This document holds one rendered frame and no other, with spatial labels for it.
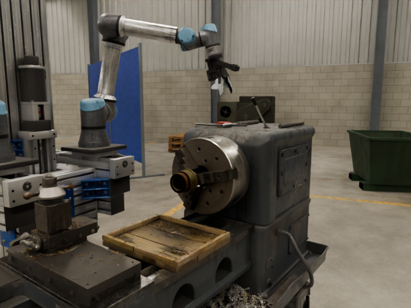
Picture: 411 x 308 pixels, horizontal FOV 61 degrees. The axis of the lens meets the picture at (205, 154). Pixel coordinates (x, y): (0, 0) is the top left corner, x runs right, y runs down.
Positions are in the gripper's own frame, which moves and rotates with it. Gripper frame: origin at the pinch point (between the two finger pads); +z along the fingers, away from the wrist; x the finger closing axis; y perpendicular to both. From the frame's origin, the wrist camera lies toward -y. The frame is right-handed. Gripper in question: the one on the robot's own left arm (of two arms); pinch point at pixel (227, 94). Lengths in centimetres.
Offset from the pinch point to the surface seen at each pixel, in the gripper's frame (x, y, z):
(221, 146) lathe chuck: 44.6, -10.5, 19.6
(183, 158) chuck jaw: 50, 5, 21
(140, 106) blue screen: -338, 299, -24
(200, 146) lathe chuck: 44.5, -1.6, 18.4
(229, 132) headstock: 26.1, -7.0, 16.5
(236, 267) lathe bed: 48, -6, 69
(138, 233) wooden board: 68, 21, 44
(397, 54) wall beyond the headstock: -972, -131, -9
